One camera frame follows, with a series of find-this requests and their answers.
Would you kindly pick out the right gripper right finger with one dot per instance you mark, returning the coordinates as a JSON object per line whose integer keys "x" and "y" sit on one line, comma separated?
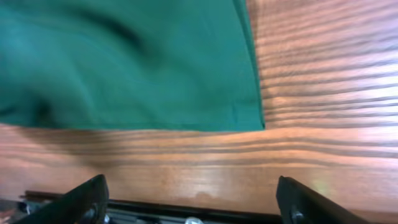
{"x": 298, "y": 204}

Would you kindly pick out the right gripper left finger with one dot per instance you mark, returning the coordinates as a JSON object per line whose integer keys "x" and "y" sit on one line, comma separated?
{"x": 87, "y": 202}

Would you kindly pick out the green shirt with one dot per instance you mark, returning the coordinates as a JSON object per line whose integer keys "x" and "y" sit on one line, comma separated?
{"x": 123, "y": 64}

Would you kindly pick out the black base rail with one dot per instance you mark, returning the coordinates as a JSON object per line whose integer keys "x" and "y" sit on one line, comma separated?
{"x": 129, "y": 212}

